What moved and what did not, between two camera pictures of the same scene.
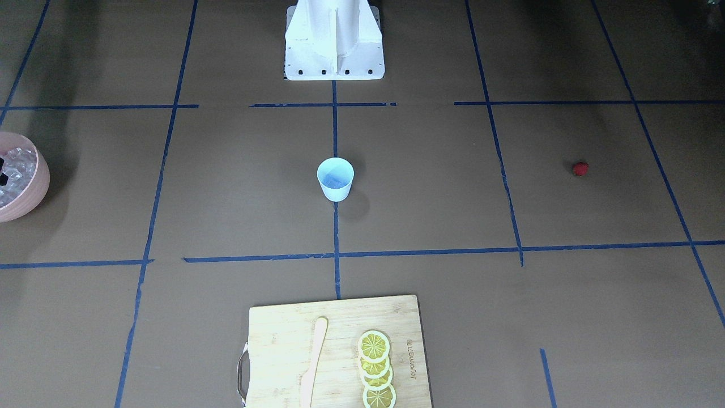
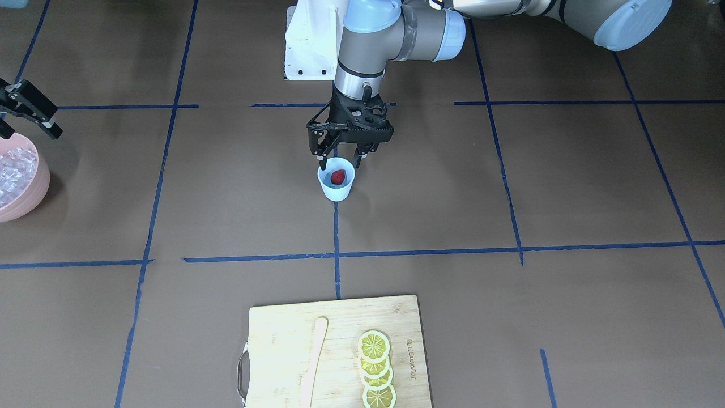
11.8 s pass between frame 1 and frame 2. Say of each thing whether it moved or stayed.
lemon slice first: stayed
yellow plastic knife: stayed
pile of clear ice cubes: stayed
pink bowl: stayed
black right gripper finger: moved
